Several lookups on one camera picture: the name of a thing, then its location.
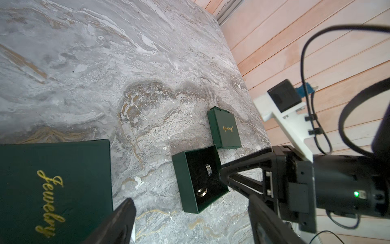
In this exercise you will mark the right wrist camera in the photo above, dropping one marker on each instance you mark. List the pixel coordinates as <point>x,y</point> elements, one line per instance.
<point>283,103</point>

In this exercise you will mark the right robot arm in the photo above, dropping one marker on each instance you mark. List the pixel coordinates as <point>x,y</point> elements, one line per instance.
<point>351,186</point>

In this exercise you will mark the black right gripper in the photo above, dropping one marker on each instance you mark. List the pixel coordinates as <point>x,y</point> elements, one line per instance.
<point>288,186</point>

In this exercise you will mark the small green box base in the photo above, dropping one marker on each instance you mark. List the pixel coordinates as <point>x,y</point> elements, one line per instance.
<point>197,174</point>

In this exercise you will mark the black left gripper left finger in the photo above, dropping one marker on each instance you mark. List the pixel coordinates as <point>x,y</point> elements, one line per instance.
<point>117,228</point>

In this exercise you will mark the small green box lid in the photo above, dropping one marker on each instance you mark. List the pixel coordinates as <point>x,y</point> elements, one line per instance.
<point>223,128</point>

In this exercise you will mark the large green jewelry box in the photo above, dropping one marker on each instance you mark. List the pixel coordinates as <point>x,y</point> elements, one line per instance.
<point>54,193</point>

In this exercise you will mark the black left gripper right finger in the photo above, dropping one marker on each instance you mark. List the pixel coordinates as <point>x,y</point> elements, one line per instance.
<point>267,227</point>

